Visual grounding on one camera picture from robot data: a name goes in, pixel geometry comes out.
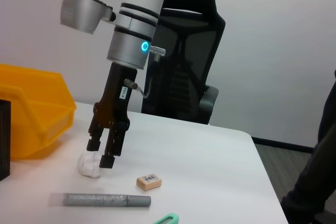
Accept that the grey glitter marker pen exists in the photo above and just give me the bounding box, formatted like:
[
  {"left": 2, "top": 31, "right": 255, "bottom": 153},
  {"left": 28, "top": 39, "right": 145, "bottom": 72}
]
[{"left": 49, "top": 193, "right": 152, "bottom": 208}]

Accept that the black mesh pen holder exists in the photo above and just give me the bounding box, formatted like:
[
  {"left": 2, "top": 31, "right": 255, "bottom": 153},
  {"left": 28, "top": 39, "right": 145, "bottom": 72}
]
[{"left": 0, "top": 99, "right": 12, "bottom": 182}]

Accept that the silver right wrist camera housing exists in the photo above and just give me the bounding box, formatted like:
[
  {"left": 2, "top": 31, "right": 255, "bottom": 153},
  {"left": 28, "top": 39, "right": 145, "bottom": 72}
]
[{"left": 59, "top": 0, "right": 116, "bottom": 35}]

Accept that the white paper ball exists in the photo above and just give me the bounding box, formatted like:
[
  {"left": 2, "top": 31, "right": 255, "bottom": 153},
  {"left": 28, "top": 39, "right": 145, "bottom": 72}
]
[{"left": 77, "top": 151, "right": 102, "bottom": 178}]

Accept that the mint green utility knife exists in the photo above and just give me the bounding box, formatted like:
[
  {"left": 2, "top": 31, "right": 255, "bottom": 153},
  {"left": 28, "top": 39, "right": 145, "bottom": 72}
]
[{"left": 153, "top": 212, "right": 180, "bottom": 224}]

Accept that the person in dark clothes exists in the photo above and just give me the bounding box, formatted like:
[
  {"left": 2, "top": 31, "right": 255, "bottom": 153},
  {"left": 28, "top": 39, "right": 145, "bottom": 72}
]
[{"left": 280, "top": 70, "right": 336, "bottom": 224}]

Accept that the black office chair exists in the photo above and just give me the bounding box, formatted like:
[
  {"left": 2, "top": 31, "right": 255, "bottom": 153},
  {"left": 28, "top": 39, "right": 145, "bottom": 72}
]
[{"left": 141, "top": 0, "right": 226, "bottom": 125}]

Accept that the yellow plastic storage bin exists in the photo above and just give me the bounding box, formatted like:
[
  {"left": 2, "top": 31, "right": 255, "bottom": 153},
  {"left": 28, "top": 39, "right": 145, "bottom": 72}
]
[{"left": 0, "top": 63, "right": 77, "bottom": 159}]

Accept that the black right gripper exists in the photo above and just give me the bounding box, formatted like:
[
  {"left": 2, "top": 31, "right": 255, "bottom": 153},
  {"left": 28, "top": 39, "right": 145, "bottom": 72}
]
[{"left": 86, "top": 62, "right": 139, "bottom": 169}]

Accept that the beige eraser with barcode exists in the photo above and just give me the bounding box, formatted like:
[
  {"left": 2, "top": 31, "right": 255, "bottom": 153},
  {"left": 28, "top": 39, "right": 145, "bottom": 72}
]
[{"left": 136, "top": 173, "right": 162, "bottom": 191}]

